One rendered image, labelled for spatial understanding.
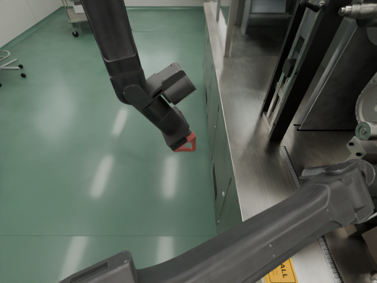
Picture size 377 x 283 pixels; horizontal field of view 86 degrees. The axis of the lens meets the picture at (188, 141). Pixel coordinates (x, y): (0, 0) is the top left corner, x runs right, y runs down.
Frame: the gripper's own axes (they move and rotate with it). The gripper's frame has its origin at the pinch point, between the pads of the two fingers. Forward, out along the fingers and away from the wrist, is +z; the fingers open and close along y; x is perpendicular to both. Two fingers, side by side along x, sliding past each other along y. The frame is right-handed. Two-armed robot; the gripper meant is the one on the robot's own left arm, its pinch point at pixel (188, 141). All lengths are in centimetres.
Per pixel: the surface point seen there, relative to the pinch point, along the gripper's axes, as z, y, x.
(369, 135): 2.5, -23.2, -32.2
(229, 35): 28, 69, -44
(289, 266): 16.3, -35.0, -4.0
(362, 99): 11.4, -12.4, -42.8
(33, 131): 38, 161, 146
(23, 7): -10, 489, 154
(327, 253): 24.3, -36.1, -13.2
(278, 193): 24.0, -17.9, -12.6
